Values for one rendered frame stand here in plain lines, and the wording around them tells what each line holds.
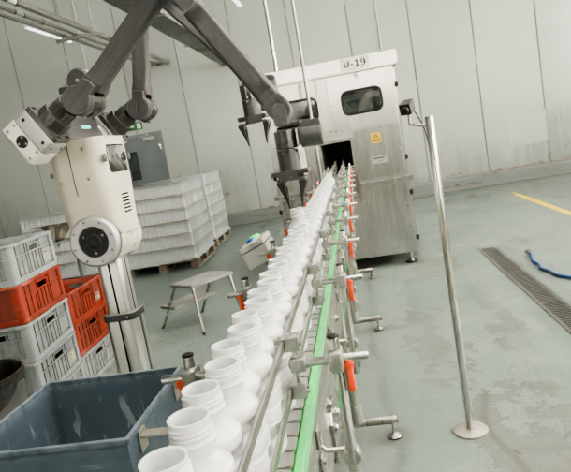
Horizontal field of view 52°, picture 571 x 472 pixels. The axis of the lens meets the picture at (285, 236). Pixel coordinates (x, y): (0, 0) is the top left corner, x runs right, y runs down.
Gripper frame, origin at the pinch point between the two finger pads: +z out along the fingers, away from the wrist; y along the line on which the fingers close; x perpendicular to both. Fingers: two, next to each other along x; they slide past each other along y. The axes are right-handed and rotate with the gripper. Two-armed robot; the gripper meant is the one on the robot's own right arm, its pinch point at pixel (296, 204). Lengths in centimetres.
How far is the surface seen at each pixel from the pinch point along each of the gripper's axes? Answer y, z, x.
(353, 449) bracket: 11, 27, -79
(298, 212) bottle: 0.3, 1.9, -1.8
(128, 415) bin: -40, 36, -39
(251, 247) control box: -16.5, 11.7, 11.9
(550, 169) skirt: 370, 107, 984
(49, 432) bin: -57, 36, -43
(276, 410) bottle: 3, 16, -88
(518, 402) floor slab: 76, 121, 117
